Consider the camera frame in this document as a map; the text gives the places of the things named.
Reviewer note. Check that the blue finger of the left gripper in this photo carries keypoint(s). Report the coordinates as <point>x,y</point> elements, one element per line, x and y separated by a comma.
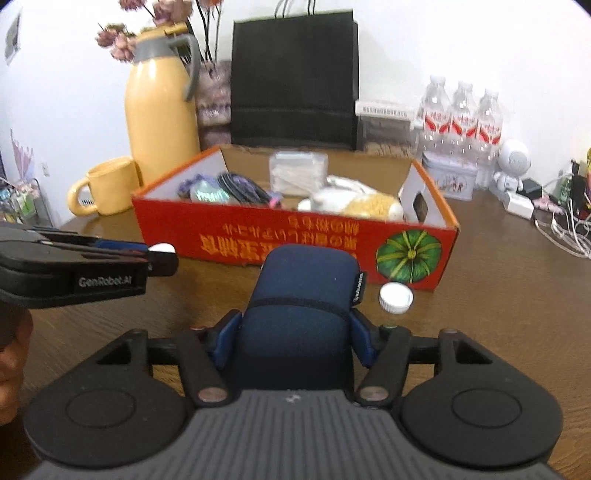
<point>121,246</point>
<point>144,263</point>

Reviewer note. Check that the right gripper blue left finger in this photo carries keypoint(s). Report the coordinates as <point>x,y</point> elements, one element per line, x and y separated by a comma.
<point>221,338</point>

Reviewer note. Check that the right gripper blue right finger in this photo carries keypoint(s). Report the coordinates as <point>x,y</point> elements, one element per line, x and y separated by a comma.
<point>366,339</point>

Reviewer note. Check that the white tissue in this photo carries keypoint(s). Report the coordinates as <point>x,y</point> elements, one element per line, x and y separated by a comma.
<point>162,248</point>

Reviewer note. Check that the white bottle cap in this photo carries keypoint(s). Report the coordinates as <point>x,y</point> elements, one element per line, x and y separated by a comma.
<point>396,298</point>

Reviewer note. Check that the navy blue zip pouch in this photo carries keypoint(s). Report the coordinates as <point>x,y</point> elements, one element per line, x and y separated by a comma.
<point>295,330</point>

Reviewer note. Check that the clear cotton swab box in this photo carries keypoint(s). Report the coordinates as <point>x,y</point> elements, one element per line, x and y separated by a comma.
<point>296,173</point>

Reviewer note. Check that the person's left hand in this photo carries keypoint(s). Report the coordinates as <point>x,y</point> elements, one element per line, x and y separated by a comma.
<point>13,361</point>

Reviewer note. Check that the yellow ceramic mug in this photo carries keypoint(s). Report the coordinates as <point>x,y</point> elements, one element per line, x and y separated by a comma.
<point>110,184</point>

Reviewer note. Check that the purple knitted cloth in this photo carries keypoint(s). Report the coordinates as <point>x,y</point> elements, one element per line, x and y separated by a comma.
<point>184,187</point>

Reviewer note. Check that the iridescent plastic packet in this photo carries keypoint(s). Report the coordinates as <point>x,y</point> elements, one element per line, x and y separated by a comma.
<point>204,192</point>

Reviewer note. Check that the red orange cardboard box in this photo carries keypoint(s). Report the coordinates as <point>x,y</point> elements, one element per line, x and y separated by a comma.
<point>414,251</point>

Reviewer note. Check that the yellow thermos jug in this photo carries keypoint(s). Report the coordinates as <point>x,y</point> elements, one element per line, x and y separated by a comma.
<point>161,115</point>

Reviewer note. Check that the pink textured vase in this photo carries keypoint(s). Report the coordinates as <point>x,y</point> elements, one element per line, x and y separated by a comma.
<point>213,103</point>

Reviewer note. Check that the white tin box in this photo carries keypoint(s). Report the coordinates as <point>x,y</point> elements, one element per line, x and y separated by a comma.
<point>454,177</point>

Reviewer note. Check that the white charger block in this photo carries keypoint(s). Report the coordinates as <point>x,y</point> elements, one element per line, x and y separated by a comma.
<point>518,205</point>

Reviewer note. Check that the clear jar of seeds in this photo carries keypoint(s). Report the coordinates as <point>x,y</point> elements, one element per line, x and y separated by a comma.
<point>386,137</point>

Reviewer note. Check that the dried rose bouquet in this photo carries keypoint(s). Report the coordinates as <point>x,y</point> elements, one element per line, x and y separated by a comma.
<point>172,18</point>

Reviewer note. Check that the white robot figurine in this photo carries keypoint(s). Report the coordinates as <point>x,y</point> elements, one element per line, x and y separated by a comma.
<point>513,166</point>

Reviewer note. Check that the black paper shopping bag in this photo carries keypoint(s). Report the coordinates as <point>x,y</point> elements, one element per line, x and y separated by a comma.
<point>295,81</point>

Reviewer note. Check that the white flat box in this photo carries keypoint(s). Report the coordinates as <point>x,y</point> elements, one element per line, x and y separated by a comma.
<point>384,110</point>

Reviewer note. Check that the left water bottle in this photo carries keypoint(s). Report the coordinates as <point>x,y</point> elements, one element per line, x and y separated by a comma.
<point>435,115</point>

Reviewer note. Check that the water bottle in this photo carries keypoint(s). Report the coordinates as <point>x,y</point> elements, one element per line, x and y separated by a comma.
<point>489,128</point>
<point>435,115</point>
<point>464,121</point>

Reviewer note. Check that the right water bottle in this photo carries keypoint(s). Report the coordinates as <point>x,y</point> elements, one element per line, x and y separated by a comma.
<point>489,128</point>

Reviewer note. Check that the middle water bottle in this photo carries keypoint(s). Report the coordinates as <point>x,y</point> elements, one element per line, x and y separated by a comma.
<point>464,121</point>

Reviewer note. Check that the colourful snack packet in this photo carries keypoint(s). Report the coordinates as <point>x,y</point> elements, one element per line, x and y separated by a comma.
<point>588,181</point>

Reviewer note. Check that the metal wire storage rack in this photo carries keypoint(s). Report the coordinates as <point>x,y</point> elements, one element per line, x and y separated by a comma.
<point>23,203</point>

